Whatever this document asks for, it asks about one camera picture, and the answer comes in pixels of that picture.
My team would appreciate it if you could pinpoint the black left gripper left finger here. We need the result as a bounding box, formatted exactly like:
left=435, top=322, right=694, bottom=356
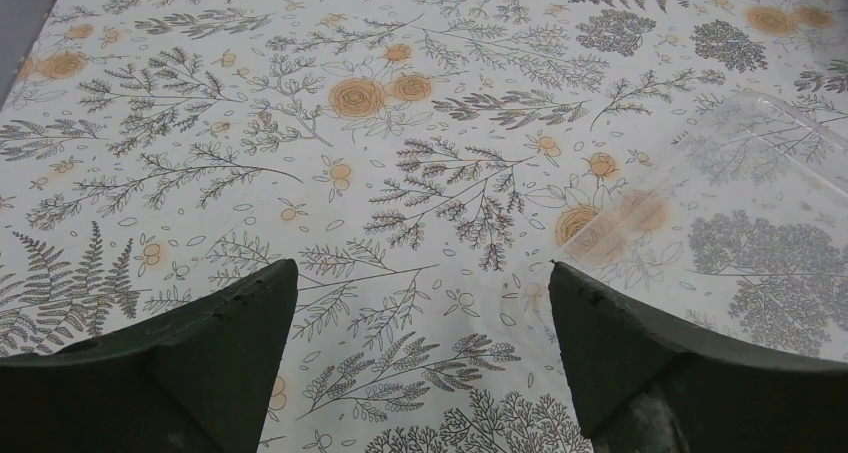
left=1, top=259, right=298, bottom=452

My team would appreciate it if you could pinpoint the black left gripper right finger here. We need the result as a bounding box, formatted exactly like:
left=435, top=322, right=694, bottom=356
left=548, top=262, right=847, bottom=452

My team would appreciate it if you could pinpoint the floral patterned tablecloth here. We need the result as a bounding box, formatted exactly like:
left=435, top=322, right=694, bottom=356
left=1, top=0, right=847, bottom=452

